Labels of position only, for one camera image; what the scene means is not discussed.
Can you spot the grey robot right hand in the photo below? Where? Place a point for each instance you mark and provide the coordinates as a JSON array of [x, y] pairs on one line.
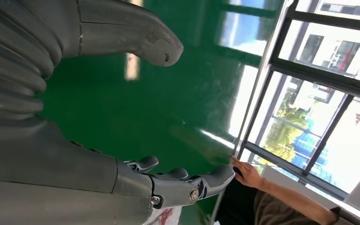
[[59, 186]]

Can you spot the green conveyor belt machine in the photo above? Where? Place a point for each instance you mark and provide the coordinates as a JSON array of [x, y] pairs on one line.
[[136, 108]]

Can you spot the person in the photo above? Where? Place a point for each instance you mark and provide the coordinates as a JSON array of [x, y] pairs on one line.
[[239, 205]]

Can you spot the black framed window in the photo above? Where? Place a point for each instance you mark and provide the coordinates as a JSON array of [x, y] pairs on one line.
[[323, 78]]

